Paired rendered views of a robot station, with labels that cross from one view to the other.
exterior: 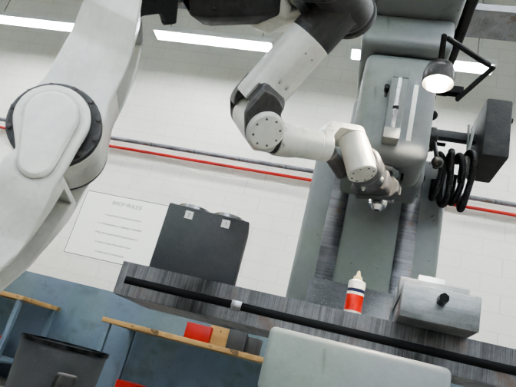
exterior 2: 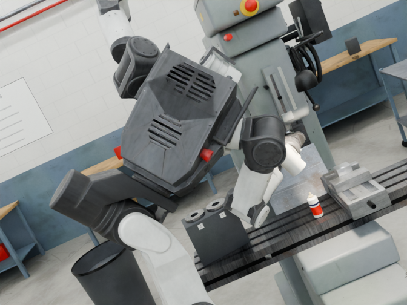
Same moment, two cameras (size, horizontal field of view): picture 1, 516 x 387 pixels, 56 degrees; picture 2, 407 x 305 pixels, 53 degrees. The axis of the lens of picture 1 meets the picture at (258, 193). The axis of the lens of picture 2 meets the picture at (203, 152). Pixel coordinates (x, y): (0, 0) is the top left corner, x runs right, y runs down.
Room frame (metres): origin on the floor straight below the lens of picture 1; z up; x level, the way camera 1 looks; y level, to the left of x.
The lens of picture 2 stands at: (-0.34, 0.32, 1.70)
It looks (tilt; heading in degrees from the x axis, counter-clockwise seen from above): 13 degrees down; 349
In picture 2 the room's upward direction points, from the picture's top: 25 degrees counter-clockwise
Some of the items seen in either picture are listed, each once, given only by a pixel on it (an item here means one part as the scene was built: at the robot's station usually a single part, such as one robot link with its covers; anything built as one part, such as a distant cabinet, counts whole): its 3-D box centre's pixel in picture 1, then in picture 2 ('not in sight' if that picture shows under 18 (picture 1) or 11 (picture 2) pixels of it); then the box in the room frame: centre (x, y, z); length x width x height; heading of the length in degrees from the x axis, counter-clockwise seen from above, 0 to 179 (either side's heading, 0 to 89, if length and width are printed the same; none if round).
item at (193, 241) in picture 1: (202, 248); (214, 229); (1.28, 0.11, 1.00); 0.22 x 0.12 x 0.20; 87
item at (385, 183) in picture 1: (370, 180); (289, 146); (1.09, -0.26, 1.24); 0.13 x 0.12 x 0.10; 58
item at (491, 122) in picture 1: (490, 142); (310, 19); (1.38, -0.71, 1.62); 0.20 x 0.09 x 0.21; 167
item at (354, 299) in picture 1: (355, 293); (314, 203); (1.12, -0.28, 0.96); 0.04 x 0.04 x 0.11
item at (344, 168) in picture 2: (428, 291); (343, 172); (1.13, -0.46, 1.01); 0.06 x 0.05 x 0.06; 75
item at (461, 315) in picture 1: (428, 310); (350, 185); (1.10, -0.45, 0.96); 0.35 x 0.15 x 0.11; 165
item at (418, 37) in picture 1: (400, 67); (246, 35); (1.21, -0.32, 1.68); 0.34 x 0.24 x 0.10; 167
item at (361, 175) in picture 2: (431, 293); (350, 180); (1.08, -0.44, 0.99); 0.15 x 0.06 x 0.04; 75
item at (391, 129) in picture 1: (395, 106); (277, 93); (1.06, -0.29, 1.45); 0.04 x 0.04 x 0.21; 77
